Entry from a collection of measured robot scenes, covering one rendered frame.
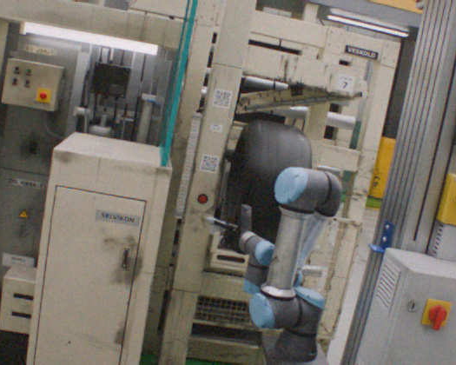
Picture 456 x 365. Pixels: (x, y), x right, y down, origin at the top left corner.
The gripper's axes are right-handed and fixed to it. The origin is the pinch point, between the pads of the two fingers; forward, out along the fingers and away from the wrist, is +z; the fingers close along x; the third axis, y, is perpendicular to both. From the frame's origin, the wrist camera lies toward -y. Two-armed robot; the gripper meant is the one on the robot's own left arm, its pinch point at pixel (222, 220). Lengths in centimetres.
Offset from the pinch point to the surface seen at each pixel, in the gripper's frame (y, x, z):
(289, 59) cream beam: -75, 39, 49
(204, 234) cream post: 14.2, 15.4, 35.4
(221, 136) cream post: -29.7, 8.7, 35.6
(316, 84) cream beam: -68, 55, 43
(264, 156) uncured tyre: -27.4, 19.2, 14.8
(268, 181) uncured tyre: -18.5, 22.1, 10.3
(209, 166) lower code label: -15.7, 8.0, 36.6
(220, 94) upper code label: -47, 2, 37
